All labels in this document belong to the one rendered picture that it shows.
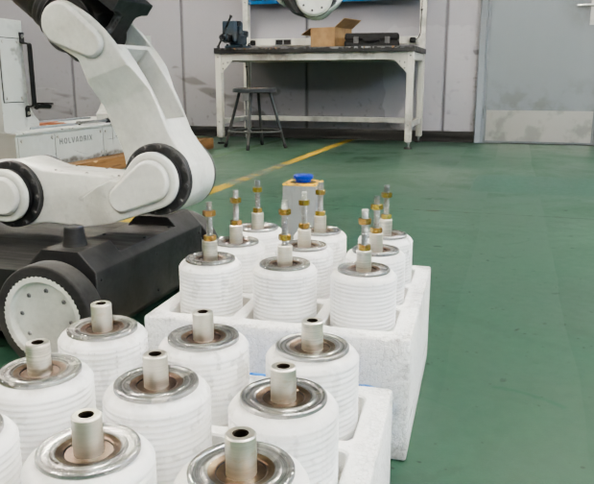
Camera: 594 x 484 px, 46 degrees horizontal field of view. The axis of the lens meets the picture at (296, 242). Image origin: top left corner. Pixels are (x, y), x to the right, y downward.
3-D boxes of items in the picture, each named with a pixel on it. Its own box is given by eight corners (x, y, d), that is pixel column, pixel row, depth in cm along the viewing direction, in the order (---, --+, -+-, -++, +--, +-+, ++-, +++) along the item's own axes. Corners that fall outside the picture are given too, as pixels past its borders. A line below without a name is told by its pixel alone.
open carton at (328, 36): (318, 50, 590) (318, 22, 585) (360, 49, 570) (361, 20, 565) (300, 48, 565) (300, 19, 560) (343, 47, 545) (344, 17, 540)
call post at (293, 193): (282, 331, 146) (281, 184, 139) (291, 320, 153) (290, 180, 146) (315, 334, 144) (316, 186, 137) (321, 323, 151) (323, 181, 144)
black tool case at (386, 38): (347, 49, 567) (348, 36, 565) (399, 48, 560) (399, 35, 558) (344, 47, 534) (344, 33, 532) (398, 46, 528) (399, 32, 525)
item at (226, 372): (150, 509, 74) (141, 350, 70) (184, 462, 83) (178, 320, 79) (235, 522, 72) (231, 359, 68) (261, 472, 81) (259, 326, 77)
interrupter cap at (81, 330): (53, 341, 73) (52, 334, 73) (89, 318, 81) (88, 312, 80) (117, 347, 72) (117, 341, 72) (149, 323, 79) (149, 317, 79)
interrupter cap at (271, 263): (294, 276, 98) (294, 271, 97) (249, 269, 101) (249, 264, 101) (319, 264, 104) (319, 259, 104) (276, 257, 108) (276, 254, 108)
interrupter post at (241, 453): (219, 483, 48) (218, 439, 47) (230, 464, 50) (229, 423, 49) (252, 487, 47) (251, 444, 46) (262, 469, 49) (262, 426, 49)
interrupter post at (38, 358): (21, 378, 64) (17, 346, 63) (36, 369, 66) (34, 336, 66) (44, 381, 64) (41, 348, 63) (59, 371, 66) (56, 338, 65)
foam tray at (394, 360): (149, 426, 106) (143, 315, 102) (235, 337, 143) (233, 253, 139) (405, 462, 96) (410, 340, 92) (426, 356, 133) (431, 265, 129)
